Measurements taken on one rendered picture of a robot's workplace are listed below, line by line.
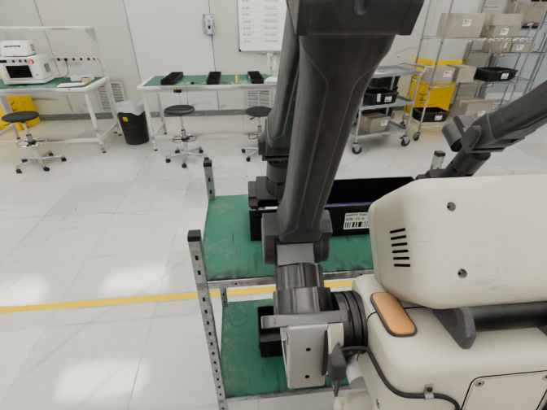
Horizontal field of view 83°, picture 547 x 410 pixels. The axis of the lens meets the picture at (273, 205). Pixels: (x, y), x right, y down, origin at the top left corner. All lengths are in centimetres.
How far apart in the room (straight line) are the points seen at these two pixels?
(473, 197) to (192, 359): 165
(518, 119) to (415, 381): 48
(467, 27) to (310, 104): 463
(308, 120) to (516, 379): 37
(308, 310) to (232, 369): 99
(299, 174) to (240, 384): 112
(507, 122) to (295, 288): 49
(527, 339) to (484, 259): 11
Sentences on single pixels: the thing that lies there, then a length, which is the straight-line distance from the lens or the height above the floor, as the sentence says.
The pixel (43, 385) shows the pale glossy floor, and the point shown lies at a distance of 208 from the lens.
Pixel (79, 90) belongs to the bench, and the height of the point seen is 78.
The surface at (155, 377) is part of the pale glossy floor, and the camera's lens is 186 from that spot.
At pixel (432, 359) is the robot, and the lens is 41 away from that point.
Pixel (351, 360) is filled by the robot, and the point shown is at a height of 101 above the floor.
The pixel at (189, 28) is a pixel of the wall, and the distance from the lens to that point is 552.
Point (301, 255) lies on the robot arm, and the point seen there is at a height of 125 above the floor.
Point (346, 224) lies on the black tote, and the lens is 98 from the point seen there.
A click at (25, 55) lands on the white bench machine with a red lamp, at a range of 485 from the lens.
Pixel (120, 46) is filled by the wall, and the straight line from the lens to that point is 577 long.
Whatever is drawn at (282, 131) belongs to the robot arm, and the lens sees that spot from 51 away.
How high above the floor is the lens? 155
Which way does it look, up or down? 32 degrees down
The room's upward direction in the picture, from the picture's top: straight up
